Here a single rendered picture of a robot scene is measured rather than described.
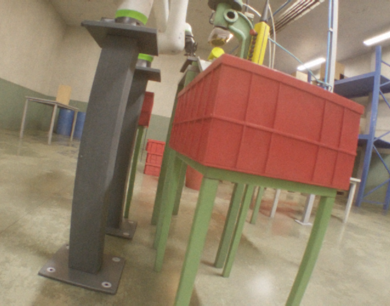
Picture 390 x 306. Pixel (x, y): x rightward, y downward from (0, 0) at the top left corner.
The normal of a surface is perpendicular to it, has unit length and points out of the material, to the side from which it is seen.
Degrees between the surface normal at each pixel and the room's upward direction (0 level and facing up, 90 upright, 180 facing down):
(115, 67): 90
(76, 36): 90
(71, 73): 90
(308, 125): 90
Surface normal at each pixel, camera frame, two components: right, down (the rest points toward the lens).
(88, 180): 0.08, 0.06
